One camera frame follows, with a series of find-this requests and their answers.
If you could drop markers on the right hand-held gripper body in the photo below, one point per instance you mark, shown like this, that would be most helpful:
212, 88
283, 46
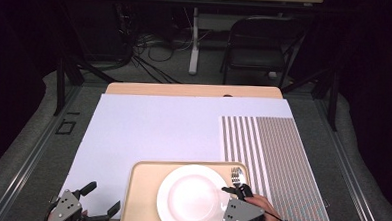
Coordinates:
241, 212

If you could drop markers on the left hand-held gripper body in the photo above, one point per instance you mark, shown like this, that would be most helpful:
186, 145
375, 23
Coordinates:
64, 208

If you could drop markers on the beige tray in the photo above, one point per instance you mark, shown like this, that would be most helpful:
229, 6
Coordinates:
143, 195

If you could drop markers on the white plate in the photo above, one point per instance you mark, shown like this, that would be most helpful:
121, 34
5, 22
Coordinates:
186, 200

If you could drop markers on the person's left hand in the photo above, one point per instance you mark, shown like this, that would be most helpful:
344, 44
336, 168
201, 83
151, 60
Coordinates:
84, 213

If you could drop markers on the person's right hand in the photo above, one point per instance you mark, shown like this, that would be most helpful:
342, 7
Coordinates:
271, 220

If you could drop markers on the striped placemat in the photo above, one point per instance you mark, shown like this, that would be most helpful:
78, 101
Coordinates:
282, 161

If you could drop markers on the light blue table sheet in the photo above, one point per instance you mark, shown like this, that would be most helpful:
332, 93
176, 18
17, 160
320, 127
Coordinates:
156, 129

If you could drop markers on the black metal stand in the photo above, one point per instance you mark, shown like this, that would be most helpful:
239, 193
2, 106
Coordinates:
60, 84
333, 103

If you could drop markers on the black folding chair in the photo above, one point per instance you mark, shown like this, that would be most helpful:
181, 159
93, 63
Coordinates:
253, 59

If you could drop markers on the white-legged desk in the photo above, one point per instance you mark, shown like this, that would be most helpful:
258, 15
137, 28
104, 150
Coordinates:
194, 40

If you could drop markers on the metal floor rail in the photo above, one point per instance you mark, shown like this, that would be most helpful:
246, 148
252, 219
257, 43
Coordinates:
345, 163
31, 163

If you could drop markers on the black floor outlet frame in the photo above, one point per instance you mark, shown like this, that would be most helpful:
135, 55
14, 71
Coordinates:
60, 127

